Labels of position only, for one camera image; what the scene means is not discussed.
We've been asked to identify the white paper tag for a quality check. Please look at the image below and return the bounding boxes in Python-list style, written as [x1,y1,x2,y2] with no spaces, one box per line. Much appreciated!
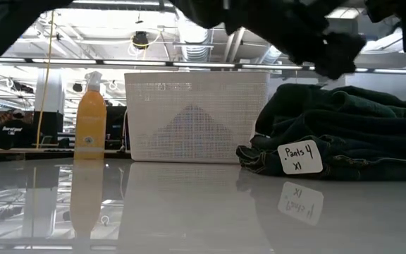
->
[276,140,324,176]

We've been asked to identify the black garment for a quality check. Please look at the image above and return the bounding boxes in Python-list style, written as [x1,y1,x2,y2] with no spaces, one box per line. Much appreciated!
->
[174,0,367,80]

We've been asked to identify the dark green button shirt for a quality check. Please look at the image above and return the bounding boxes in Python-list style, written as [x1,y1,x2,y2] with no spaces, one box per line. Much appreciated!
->
[254,83,406,142]

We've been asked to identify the black zip jacket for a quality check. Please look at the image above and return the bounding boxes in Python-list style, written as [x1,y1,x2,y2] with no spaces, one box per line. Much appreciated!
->
[287,119,406,156]

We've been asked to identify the white perforated laundry basket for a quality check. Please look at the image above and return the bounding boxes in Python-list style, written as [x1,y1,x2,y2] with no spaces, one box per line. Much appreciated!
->
[124,71,271,164]

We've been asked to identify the long linear ceiling light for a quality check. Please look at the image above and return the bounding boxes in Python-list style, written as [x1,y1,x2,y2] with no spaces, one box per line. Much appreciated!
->
[0,58,406,75]

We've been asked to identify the orange spray bottle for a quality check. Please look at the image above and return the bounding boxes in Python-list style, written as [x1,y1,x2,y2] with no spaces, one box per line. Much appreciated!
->
[74,71,108,159]

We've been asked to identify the person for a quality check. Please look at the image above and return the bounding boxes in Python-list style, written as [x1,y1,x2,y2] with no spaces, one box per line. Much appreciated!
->
[0,109,37,151]

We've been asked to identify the corrugated silver ceiling duct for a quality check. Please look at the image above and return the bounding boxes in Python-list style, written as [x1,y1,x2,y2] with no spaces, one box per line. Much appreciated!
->
[178,17,214,63]

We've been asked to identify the hanging yellow cable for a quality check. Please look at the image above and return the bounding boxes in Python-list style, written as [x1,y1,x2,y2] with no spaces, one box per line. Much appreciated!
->
[36,10,56,149]

